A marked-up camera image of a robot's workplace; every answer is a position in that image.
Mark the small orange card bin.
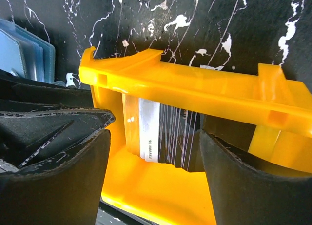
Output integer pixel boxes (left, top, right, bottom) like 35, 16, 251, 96
79, 47, 312, 225

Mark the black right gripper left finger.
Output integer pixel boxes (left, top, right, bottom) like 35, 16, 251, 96
0, 129, 111, 225

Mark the stack of credit cards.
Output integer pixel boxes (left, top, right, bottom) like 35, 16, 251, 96
122, 94, 205, 172

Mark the black marble pattern mat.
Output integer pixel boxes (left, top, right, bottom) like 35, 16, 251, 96
0, 0, 312, 225

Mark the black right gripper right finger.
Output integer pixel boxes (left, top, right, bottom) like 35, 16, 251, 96
200, 131, 312, 225

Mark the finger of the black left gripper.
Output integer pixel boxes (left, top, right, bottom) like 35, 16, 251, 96
0, 70, 94, 112
0, 107, 115, 170

